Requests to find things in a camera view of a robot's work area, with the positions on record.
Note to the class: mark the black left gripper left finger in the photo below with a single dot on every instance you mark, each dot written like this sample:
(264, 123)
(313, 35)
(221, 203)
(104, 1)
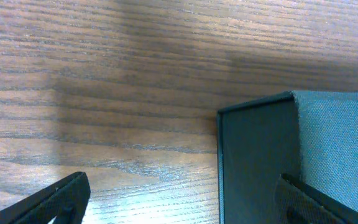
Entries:
(62, 202)

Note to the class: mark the black gift box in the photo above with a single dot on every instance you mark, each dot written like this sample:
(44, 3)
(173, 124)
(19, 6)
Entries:
(310, 135)

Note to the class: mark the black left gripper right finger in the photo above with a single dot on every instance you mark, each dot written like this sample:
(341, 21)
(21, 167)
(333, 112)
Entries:
(299, 203)

